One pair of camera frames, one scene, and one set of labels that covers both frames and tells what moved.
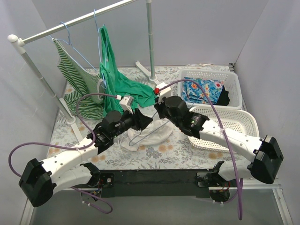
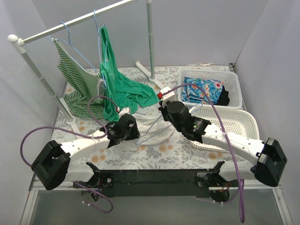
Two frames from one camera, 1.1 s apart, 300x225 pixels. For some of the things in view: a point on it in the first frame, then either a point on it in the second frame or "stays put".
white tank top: x=157 y=131 stays put
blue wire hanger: x=131 y=144 -> x=196 y=108
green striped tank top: x=80 y=80 stays put
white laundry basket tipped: x=237 y=120 stays put
